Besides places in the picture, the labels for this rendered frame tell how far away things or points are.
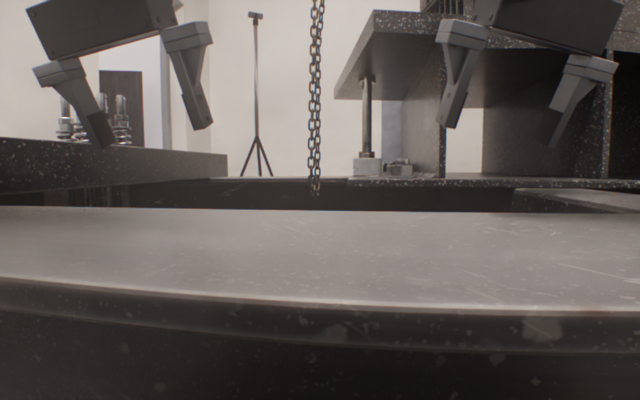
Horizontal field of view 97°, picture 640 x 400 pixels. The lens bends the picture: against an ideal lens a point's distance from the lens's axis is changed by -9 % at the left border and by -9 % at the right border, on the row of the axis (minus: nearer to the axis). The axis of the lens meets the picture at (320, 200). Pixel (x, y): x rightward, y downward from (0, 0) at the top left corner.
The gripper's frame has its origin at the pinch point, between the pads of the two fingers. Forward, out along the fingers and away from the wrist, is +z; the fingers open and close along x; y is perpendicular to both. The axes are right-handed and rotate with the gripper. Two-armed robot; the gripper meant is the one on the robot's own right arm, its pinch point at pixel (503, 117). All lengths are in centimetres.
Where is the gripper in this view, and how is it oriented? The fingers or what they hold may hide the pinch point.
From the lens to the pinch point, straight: 41.0
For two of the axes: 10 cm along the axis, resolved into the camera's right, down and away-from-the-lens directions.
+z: -1.6, 8.7, 4.7
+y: 0.7, 4.9, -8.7
